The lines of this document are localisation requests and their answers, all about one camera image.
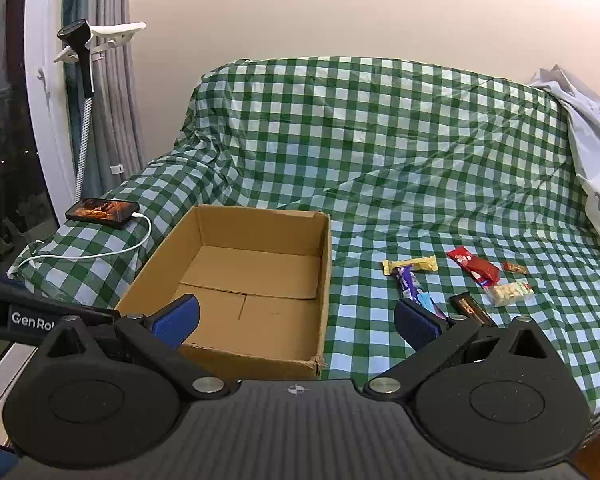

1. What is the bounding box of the dark brown biscuit pack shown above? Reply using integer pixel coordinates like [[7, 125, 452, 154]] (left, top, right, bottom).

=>
[[449, 292, 498, 327]]

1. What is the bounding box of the purple chocolate bar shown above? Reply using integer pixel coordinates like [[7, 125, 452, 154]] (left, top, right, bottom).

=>
[[394, 266, 446, 318]]

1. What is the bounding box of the yellow snack bar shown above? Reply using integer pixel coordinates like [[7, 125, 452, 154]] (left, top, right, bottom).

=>
[[381, 256, 438, 276]]

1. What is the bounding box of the white green snack pack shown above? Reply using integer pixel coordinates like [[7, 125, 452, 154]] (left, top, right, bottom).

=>
[[484, 280, 534, 307]]

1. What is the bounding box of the red snack packet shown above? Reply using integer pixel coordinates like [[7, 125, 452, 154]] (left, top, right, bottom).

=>
[[446, 246, 500, 287]]

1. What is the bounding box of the small orange candy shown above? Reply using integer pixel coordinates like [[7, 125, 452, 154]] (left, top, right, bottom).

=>
[[503, 261, 529, 275]]

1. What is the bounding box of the brown cardboard box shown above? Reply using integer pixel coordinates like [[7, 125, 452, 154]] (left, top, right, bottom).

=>
[[116, 205, 332, 380]]

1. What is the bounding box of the black smartphone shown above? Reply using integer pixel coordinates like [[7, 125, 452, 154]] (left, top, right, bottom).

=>
[[66, 197, 140, 229]]

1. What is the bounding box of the green checkered sofa cover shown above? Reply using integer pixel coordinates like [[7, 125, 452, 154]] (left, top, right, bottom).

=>
[[8, 58, 600, 432]]

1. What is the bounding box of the white patterned sheet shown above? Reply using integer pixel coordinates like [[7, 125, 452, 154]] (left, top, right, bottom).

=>
[[530, 65, 600, 236]]

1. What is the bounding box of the black white phone holder stand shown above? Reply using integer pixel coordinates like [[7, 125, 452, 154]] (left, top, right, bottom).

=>
[[54, 18, 147, 202]]

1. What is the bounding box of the grey curtain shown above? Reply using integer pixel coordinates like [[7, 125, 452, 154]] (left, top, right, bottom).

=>
[[62, 0, 146, 196]]

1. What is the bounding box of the white charging cable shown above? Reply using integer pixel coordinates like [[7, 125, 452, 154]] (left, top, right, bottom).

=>
[[6, 212, 154, 281]]

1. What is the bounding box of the white window frame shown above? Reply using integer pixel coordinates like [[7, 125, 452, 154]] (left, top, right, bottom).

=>
[[23, 0, 76, 222]]

